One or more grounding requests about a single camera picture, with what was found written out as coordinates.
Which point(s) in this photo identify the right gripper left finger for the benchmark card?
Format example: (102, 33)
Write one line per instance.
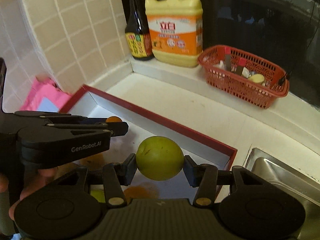
(116, 175)

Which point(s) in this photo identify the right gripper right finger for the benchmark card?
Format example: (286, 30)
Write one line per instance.
(204, 178)

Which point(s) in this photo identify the green apple front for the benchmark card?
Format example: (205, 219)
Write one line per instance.
(159, 158)

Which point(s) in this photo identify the green apple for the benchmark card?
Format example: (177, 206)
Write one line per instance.
(98, 195)
(159, 158)

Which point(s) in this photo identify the small mandarin front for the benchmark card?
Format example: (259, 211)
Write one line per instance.
(113, 119)

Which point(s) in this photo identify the large orange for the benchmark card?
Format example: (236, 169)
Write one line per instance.
(141, 191)

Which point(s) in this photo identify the person's left hand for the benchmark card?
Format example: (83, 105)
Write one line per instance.
(43, 177)

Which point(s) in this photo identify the green apple left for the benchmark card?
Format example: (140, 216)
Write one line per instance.
(98, 195)

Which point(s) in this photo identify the blue quilted mat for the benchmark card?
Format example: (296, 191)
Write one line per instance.
(47, 106)

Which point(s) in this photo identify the pink ruffled cloth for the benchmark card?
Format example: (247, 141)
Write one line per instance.
(44, 87)

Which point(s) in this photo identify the stainless steel sink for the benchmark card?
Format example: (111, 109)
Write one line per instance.
(292, 182)

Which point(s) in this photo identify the red plastic basket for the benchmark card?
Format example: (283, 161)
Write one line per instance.
(244, 75)

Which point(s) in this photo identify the dark soy sauce bottle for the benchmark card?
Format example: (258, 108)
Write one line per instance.
(137, 32)

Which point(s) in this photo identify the yellow detergent jug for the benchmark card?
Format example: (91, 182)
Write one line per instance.
(176, 30)

